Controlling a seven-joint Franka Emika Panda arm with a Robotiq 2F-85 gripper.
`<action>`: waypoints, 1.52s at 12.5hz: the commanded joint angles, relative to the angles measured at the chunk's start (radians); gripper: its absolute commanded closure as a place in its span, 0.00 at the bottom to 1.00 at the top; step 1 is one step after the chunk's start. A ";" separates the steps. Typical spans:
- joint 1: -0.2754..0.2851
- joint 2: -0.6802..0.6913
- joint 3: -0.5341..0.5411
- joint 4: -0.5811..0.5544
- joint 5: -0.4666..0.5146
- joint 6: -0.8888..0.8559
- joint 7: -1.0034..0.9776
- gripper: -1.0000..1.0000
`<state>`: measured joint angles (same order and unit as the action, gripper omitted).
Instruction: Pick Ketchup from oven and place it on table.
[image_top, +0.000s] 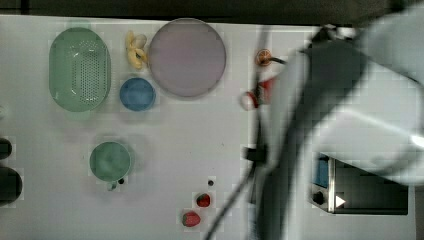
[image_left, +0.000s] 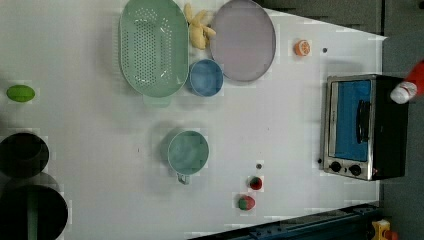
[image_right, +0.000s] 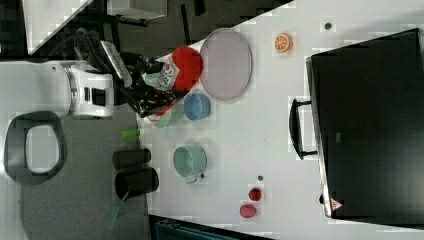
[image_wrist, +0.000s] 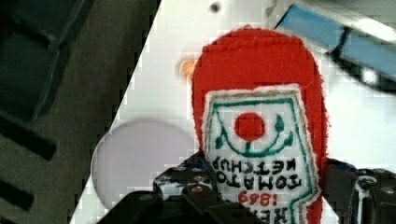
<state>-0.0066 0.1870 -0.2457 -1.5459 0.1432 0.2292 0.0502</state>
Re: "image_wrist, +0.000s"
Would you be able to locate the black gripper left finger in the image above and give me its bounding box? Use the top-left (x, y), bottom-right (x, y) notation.
top-left (153, 152), bottom-right (227, 209)

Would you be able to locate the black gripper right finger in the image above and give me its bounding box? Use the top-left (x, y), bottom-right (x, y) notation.
top-left (322, 159), bottom-right (396, 224)

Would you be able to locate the orange slice toy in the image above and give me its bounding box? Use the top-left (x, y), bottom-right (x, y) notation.
top-left (179, 59), bottom-right (197, 79)

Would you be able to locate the lilac round plate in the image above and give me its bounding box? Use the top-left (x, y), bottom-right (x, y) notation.
top-left (91, 119), bottom-right (197, 209)

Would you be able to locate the red ketchup bottle plush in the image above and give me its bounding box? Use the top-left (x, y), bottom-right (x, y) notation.
top-left (191, 28), bottom-right (328, 224)

